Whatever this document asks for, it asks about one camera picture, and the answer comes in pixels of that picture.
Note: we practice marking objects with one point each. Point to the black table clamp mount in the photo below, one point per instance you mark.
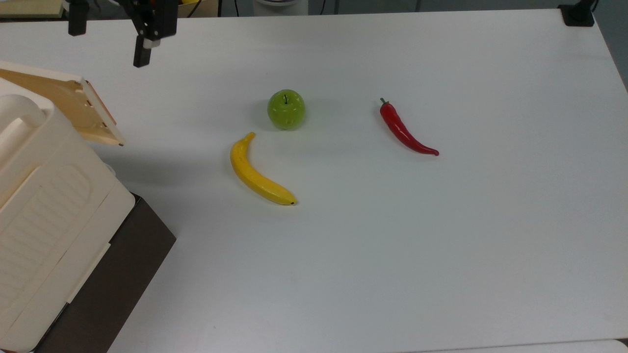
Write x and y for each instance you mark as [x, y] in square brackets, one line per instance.
[578, 14]

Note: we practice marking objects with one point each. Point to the red toy chili pepper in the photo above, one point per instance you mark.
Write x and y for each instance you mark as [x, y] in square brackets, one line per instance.
[400, 130]

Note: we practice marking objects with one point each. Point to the cream plastic cabinet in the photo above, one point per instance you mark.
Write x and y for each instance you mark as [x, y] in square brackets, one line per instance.
[49, 220]

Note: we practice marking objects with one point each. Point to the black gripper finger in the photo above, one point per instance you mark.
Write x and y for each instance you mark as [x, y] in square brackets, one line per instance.
[149, 19]
[78, 17]

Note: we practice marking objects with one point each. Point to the yellow toy banana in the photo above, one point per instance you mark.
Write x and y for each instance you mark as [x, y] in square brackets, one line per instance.
[250, 176]

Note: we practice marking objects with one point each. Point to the white round base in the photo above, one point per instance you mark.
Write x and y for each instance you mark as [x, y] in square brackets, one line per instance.
[279, 6]

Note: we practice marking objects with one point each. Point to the green toy apple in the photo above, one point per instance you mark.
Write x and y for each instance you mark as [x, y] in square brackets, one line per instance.
[286, 110]

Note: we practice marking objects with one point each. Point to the light wooden board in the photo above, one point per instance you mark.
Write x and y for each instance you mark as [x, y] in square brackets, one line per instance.
[29, 7]

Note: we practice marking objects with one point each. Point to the cream cabinet door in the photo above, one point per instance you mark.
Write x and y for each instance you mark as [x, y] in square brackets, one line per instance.
[54, 95]

